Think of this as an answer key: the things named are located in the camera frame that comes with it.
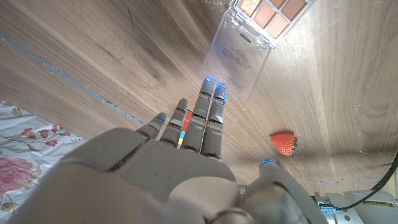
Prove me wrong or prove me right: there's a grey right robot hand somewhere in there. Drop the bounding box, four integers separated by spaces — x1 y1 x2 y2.
6 77 329 224

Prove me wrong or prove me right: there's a clear eyeshadow palette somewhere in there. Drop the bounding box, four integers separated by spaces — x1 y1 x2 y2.
200 0 317 102

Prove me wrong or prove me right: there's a multicoloured Rubik's cube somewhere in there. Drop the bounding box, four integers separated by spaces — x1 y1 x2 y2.
177 109 193 149

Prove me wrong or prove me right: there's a red and grey ball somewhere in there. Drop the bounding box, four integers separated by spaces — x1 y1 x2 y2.
269 132 299 157

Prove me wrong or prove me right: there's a floral backdrop cloth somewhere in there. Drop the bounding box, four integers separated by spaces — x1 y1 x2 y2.
0 98 90 214

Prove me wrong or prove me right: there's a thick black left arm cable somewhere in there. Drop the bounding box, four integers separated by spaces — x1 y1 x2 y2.
337 151 398 211

